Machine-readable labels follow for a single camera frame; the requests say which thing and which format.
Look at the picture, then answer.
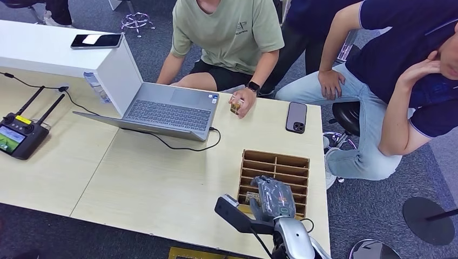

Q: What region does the grey smartphone with camera lenses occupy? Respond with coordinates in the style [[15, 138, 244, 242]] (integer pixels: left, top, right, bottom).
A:
[[285, 102, 308, 134]]

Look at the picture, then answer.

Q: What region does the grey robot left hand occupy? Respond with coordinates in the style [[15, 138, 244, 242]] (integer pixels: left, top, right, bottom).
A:
[[249, 175, 297, 222]]

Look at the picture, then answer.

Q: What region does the grey open laptop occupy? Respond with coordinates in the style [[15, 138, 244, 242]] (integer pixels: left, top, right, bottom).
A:
[[73, 82, 220, 142]]

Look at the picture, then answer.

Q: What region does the black stool with chrome base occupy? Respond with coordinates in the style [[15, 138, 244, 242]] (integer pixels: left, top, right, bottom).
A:
[[322, 101, 362, 183]]

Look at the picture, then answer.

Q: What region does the chrome chair base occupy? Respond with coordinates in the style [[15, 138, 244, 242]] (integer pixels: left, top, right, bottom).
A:
[[120, 0, 156, 38]]

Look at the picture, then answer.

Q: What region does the thin black cable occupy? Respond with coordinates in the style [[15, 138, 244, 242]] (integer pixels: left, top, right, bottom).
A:
[[0, 71, 101, 117]]

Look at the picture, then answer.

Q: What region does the black laptop power cable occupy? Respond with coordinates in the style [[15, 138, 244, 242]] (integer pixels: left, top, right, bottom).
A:
[[119, 126, 222, 152]]

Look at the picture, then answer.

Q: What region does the small clear yellow item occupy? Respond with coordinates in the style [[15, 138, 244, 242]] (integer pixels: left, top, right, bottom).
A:
[[230, 96, 245, 115]]

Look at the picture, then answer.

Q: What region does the brown slotted card holder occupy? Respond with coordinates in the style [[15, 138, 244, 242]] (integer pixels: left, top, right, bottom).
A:
[[237, 149, 311, 219]]

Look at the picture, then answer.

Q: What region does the person's left hand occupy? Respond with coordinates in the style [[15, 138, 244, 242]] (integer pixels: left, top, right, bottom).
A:
[[228, 87, 257, 119], [397, 50, 443, 91]]

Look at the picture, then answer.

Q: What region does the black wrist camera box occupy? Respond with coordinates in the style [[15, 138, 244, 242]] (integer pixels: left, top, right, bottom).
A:
[[214, 194, 274, 236]]

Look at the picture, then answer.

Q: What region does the white cabinet box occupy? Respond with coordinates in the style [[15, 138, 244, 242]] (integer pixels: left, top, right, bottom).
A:
[[0, 19, 143, 117]]

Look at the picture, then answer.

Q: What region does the shiny silver dome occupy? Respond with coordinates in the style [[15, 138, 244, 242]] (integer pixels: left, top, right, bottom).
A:
[[348, 239, 402, 259]]

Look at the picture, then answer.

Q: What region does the person's right hand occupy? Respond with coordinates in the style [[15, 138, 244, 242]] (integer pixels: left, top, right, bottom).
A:
[[318, 70, 346, 101]]

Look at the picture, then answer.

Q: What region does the black round stand base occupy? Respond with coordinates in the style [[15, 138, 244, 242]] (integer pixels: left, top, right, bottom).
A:
[[402, 197, 458, 247]]

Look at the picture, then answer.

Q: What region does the person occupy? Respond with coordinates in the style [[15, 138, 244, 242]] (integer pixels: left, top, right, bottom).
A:
[[156, 0, 285, 119], [0, 0, 74, 29], [261, 0, 362, 96], [275, 0, 458, 190]]

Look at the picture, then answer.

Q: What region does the clear plastic water bottle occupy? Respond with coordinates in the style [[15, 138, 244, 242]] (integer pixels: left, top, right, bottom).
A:
[[83, 71, 112, 105]]

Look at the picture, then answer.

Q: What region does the black smartphone with glossy screen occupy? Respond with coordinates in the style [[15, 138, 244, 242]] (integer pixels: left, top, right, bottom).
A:
[[70, 33, 124, 50]]

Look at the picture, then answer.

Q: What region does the black remote controller with antennas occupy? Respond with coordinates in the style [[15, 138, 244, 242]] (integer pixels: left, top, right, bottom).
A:
[[0, 85, 66, 160]]

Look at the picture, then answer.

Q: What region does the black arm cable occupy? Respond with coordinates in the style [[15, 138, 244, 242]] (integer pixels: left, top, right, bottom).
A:
[[250, 228, 273, 259], [300, 218, 315, 234]]

